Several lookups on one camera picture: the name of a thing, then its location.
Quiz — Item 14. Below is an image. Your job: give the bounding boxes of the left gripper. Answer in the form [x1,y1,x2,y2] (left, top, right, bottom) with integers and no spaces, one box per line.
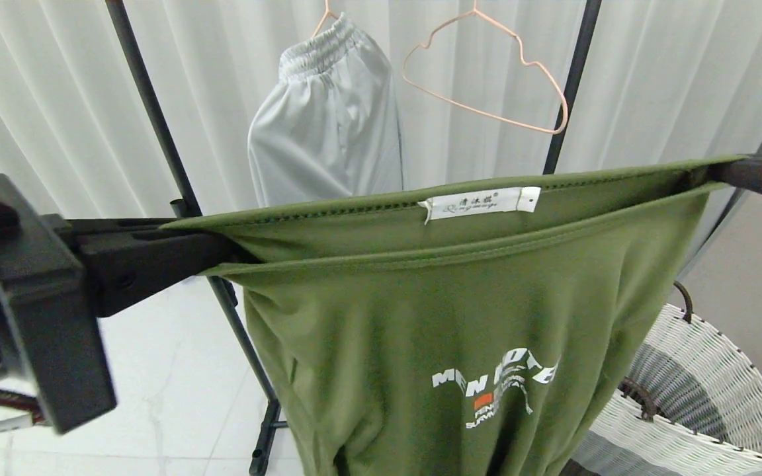
[0,173,259,434]

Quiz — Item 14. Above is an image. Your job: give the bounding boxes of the pale grey shorts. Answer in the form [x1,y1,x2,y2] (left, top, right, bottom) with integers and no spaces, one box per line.
[247,15,405,209]

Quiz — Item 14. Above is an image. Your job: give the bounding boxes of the pink clothes hanger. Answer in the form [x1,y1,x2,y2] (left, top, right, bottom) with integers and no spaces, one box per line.
[312,0,342,37]
[402,0,569,136]

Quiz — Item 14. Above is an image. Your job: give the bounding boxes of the green garment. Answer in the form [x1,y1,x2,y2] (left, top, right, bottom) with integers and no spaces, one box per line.
[159,155,745,476]

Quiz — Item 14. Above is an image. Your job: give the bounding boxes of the black clothes rack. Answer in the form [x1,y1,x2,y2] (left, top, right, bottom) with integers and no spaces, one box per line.
[105,0,603,476]

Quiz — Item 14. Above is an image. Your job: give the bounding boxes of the white laundry basket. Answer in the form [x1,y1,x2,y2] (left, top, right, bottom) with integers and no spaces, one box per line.
[570,281,762,476]

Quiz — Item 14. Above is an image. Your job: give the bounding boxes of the white curtain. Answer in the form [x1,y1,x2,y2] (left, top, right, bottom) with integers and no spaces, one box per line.
[0,0,762,278]

